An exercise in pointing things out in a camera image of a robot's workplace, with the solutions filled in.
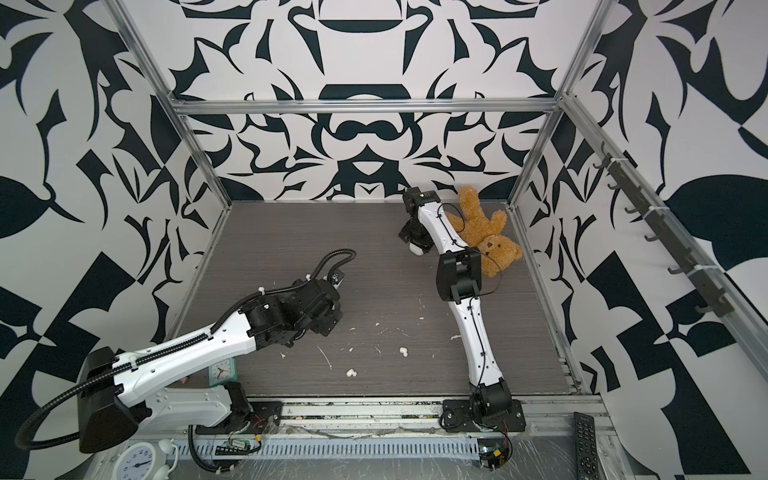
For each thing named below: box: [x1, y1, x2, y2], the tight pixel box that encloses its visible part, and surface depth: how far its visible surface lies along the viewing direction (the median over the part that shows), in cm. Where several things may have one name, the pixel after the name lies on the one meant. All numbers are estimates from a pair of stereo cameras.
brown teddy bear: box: [446, 186, 523, 277], surface depth 104 cm
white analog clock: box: [112, 442, 156, 480], surface depth 67 cm
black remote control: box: [574, 412, 599, 480], surface depth 71 cm
